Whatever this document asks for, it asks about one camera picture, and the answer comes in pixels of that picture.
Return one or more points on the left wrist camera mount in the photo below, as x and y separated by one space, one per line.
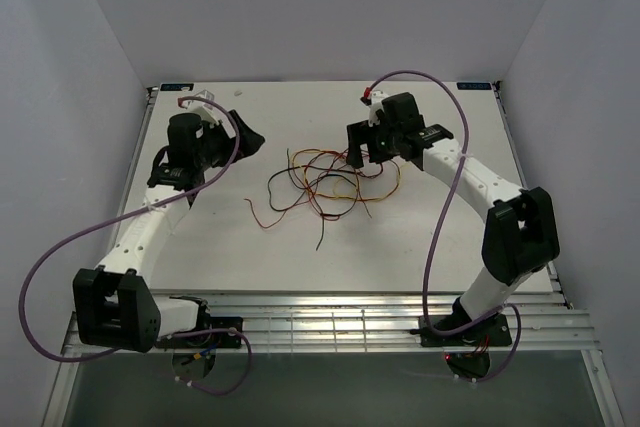
202 106

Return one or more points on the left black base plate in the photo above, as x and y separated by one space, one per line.
224 339

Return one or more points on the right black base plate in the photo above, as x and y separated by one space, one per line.
495 331

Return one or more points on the aluminium rail frame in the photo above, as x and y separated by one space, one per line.
330 267

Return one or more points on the left blue logo sticker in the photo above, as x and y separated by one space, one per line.
176 87

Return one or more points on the blue logo sticker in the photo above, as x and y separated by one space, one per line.
176 87
474 86

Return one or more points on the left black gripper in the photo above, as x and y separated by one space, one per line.
249 142

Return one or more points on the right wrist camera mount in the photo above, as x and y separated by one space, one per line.
373 100

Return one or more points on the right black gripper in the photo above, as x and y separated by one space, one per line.
357 134

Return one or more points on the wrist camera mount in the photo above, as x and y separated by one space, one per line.
373 100
202 106

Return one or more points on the right blue logo sticker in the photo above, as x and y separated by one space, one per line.
474 86

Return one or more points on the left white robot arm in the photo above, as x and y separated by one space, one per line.
114 306

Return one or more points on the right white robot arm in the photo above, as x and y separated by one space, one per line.
520 235

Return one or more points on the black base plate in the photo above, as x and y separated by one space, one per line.
495 331
224 339

